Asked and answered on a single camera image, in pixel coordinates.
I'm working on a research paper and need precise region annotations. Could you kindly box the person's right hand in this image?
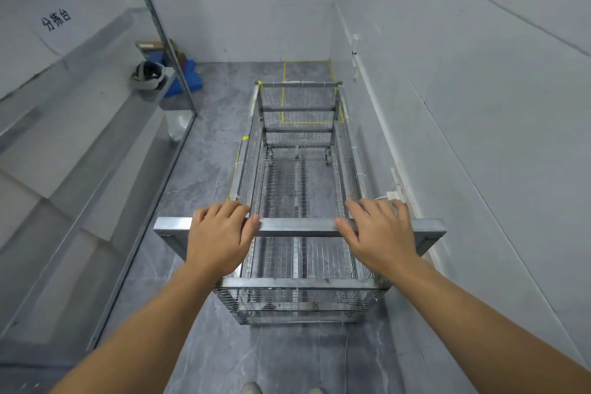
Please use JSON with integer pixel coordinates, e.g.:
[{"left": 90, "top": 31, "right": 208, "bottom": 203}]
[{"left": 335, "top": 198, "right": 419, "bottom": 277}]

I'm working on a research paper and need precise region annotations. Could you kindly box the person's left hand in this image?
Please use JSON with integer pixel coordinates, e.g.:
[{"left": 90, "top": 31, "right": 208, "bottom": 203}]
[{"left": 185, "top": 201, "right": 261, "bottom": 276}]

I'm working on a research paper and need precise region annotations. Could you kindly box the metal wire cage cart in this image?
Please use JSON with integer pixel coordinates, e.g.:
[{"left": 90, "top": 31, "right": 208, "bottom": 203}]
[{"left": 154, "top": 81, "right": 447, "bottom": 326}]

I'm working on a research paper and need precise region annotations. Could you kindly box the person's left forearm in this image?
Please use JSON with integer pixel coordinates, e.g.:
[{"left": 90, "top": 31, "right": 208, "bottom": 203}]
[{"left": 50, "top": 263, "right": 219, "bottom": 394}]

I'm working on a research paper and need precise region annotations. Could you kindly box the person's right forearm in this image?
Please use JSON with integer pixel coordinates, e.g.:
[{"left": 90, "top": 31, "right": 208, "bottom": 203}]
[{"left": 392, "top": 254, "right": 591, "bottom": 394}]

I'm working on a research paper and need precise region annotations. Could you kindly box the white round bucket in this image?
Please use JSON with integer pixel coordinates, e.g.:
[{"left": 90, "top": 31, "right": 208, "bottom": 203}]
[{"left": 165, "top": 110, "right": 195, "bottom": 141}]

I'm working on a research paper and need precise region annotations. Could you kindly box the stainless steel shelf rack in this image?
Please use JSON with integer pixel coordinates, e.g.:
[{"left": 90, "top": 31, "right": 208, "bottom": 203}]
[{"left": 0, "top": 7, "right": 196, "bottom": 354}]

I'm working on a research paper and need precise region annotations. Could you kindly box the blue plastic crate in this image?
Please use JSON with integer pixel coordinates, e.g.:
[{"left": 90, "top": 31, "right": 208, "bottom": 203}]
[{"left": 163, "top": 59, "right": 204, "bottom": 99}]

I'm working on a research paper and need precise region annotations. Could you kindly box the white headset with black padding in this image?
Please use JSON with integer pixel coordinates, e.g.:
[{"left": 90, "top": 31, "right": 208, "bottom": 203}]
[{"left": 130, "top": 61, "right": 166, "bottom": 91}]

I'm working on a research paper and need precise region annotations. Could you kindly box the brown cardboard box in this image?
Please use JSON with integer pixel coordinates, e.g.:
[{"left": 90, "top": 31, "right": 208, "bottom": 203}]
[{"left": 134, "top": 39, "right": 179, "bottom": 63}]

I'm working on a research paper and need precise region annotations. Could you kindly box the white paper sign black print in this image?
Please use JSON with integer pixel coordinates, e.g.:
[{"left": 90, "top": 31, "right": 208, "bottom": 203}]
[{"left": 28, "top": 0, "right": 95, "bottom": 55}]

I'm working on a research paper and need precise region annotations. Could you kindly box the white wall socket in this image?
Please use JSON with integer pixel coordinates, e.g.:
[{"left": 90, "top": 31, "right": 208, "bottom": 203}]
[{"left": 387, "top": 167, "right": 408, "bottom": 205}]

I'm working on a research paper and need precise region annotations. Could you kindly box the white cable conduit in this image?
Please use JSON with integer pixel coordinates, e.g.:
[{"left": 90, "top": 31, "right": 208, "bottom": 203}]
[{"left": 334, "top": 3, "right": 418, "bottom": 219}]

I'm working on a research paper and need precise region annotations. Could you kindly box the perforated metal upright post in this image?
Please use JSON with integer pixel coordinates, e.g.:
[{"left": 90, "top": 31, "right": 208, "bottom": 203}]
[{"left": 121, "top": 0, "right": 198, "bottom": 117}]

